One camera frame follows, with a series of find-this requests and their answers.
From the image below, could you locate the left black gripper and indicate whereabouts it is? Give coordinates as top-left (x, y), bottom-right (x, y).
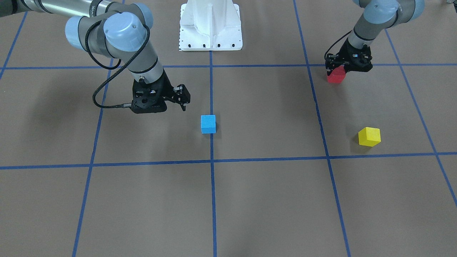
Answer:
top-left (325, 39), bottom-right (372, 76)

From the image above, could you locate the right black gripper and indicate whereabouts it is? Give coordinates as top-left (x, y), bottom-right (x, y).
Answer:
top-left (133, 70), bottom-right (191, 112)

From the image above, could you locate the red block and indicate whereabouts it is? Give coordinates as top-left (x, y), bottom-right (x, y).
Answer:
top-left (327, 65), bottom-right (346, 84)

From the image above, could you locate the blue block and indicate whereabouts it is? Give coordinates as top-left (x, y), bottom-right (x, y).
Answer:
top-left (200, 115), bottom-right (217, 134)

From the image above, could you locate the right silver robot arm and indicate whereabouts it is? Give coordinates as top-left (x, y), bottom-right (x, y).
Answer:
top-left (1, 0), bottom-right (191, 114)

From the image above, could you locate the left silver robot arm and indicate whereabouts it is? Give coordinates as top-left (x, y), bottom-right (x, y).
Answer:
top-left (324, 0), bottom-right (425, 82)

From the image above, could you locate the yellow block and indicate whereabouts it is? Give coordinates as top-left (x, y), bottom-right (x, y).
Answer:
top-left (358, 127), bottom-right (381, 147)

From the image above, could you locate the brown paper table cover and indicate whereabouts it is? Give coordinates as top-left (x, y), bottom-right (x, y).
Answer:
top-left (0, 0), bottom-right (457, 257)

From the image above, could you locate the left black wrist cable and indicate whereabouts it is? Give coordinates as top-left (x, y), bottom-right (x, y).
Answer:
top-left (324, 30), bottom-right (354, 61)

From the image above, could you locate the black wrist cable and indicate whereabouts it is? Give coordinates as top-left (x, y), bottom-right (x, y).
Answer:
top-left (85, 20), bottom-right (150, 109)
top-left (324, 30), bottom-right (354, 61)

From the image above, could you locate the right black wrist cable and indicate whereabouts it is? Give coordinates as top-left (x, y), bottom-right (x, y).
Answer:
top-left (85, 20), bottom-right (150, 109)

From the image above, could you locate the white pedestal column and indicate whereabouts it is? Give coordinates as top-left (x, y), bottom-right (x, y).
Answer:
top-left (179, 0), bottom-right (243, 51)

